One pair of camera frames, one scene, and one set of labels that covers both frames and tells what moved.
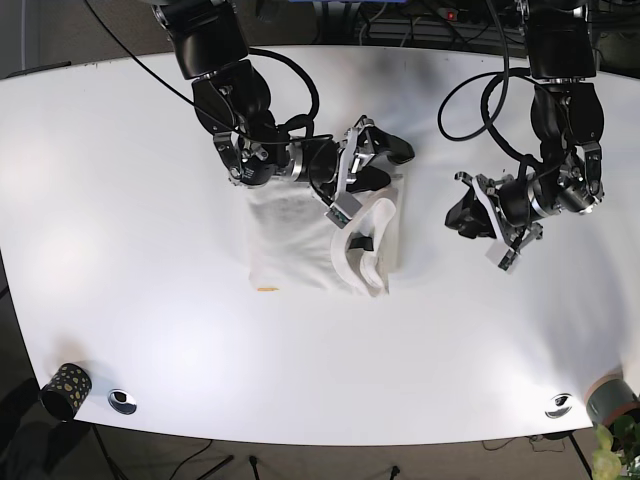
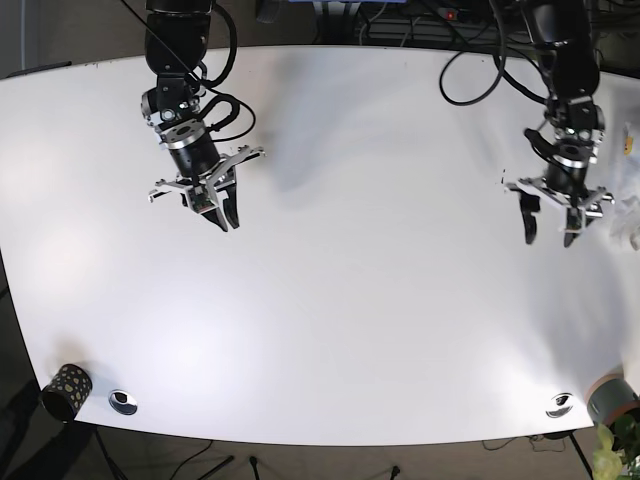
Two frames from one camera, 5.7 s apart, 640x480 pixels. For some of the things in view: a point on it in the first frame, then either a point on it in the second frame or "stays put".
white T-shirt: (293, 245) → (626, 220)
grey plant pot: (610, 397) stays put
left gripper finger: (397, 149) → (230, 205)
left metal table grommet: (122, 402) stays put
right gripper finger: (469, 217) → (575, 224)
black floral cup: (65, 392) stays put
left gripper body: (332, 167) → (201, 170)
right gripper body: (515, 205) → (565, 183)
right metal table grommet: (559, 406) stays put
